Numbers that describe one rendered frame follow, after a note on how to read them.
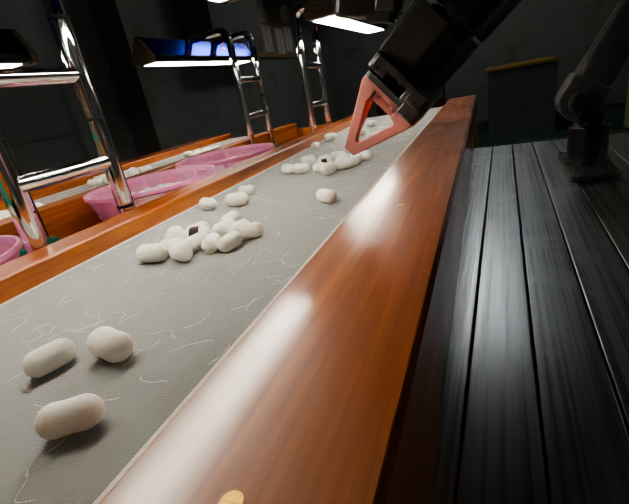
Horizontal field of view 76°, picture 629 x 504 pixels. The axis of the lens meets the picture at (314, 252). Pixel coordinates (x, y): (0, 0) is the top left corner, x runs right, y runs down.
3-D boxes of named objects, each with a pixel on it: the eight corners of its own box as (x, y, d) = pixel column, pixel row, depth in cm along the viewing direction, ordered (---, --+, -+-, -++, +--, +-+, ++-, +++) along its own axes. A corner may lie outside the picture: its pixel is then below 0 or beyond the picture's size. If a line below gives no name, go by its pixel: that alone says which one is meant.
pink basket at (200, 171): (236, 197, 98) (227, 159, 95) (210, 233, 74) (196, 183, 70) (133, 215, 100) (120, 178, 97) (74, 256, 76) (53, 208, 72)
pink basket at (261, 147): (296, 172, 116) (290, 138, 113) (251, 199, 94) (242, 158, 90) (221, 179, 127) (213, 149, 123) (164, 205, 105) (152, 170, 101)
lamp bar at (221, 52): (256, 60, 168) (252, 41, 165) (153, 61, 116) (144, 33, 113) (240, 64, 171) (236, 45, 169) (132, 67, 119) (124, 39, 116)
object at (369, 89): (319, 133, 42) (378, 55, 37) (341, 124, 48) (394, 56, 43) (365, 177, 42) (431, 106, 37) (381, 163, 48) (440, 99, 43)
